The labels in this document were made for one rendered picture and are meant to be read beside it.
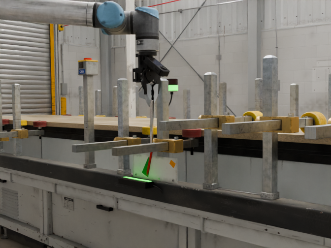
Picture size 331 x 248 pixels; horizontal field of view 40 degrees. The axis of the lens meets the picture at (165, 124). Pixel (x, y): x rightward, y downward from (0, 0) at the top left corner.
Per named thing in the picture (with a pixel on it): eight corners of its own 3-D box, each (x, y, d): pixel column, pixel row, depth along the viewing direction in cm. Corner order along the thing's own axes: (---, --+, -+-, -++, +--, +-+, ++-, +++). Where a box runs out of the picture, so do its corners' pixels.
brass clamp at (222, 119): (225, 130, 158) (225, 115, 157) (195, 128, 167) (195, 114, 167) (236, 129, 162) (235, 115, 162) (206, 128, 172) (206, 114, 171)
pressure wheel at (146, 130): (160, 151, 205) (159, 125, 204) (142, 151, 204) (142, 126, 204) (159, 149, 213) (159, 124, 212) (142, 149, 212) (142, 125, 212)
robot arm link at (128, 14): (98, 7, 169) (132, 7, 169) (103, 13, 181) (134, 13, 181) (99, 32, 170) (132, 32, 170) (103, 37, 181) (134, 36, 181)
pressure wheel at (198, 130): (192, 156, 185) (192, 128, 185) (178, 154, 191) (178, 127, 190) (205, 154, 191) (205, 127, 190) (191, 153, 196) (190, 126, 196)
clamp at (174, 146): (174, 153, 176) (174, 140, 176) (150, 150, 186) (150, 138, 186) (184, 152, 180) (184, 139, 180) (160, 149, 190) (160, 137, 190)
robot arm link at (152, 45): (164, 40, 177) (145, 38, 170) (164, 52, 177) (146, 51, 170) (148, 42, 183) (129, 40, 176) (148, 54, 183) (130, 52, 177)
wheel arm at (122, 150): (117, 158, 161) (117, 146, 160) (111, 157, 163) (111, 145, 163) (198, 148, 191) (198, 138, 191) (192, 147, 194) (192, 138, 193)
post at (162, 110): (163, 198, 183) (162, 78, 180) (157, 197, 185) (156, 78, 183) (169, 196, 185) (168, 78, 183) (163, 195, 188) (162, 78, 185)
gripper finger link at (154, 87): (148, 106, 183) (148, 83, 182) (158, 107, 179) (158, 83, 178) (142, 107, 181) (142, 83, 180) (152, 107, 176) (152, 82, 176)
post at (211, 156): (212, 204, 165) (211, 72, 163) (204, 203, 168) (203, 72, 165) (217, 202, 168) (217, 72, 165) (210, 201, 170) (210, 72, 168)
